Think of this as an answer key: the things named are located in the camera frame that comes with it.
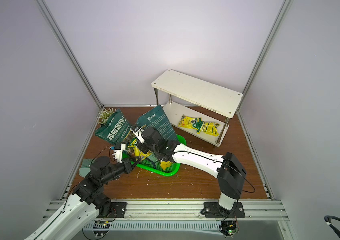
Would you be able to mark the yellow green packet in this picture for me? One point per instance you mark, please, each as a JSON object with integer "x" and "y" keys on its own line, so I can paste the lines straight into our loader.
{"x": 149, "y": 159}

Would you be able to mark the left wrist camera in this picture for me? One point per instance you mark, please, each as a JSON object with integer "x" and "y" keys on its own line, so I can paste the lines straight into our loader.
{"x": 118, "y": 150}

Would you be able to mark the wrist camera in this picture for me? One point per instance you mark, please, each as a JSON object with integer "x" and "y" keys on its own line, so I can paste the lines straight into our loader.
{"x": 118, "y": 150}
{"x": 137, "y": 131}

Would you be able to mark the white two-tier shelf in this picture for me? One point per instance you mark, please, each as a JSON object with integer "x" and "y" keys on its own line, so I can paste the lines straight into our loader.
{"x": 203, "y": 94}

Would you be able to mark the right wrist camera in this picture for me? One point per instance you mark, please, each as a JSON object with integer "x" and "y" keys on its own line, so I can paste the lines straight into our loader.
{"x": 137, "y": 131}

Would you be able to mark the potted artificial plant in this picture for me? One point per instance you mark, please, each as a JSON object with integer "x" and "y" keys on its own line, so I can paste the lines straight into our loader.
{"x": 104, "y": 115}

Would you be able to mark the teal and yellow fertilizer bag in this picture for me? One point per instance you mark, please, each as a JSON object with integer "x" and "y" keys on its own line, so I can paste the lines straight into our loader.
{"x": 157, "y": 119}

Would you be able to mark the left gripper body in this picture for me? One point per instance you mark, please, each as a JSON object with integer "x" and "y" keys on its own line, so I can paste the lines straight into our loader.
{"x": 126, "y": 167}

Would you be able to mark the green plastic basket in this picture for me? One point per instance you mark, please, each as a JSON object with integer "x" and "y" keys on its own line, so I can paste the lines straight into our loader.
{"x": 128, "y": 153}

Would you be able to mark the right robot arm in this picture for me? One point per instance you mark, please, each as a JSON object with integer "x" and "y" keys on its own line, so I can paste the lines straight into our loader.
{"x": 227, "y": 169}

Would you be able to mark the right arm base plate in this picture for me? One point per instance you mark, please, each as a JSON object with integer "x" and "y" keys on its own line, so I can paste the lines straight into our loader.
{"x": 214, "y": 210}

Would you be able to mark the aluminium front rail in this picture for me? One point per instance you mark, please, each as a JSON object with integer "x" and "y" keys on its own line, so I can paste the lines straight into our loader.
{"x": 190, "y": 209}

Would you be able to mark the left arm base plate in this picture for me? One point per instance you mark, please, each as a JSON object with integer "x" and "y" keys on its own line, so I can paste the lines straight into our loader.
{"x": 113, "y": 210}

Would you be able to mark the mint green hand brush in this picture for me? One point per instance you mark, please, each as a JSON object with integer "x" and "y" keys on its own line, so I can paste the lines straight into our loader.
{"x": 84, "y": 170}

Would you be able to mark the dark green flower soil bag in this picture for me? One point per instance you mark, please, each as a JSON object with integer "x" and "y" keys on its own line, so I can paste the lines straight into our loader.
{"x": 116, "y": 128}

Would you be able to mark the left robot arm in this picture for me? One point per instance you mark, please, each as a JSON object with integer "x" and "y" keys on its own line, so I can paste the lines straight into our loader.
{"x": 86, "y": 202}

